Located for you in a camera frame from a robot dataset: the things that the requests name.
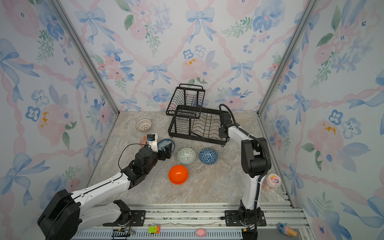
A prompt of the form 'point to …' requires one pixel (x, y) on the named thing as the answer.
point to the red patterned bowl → (143, 140)
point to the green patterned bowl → (186, 156)
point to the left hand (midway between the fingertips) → (165, 142)
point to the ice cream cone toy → (286, 229)
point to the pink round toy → (201, 232)
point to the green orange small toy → (154, 229)
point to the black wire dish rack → (189, 119)
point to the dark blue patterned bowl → (208, 156)
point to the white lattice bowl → (144, 125)
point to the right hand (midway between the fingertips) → (227, 131)
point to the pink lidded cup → (272, 182)
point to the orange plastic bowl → (178, 174)
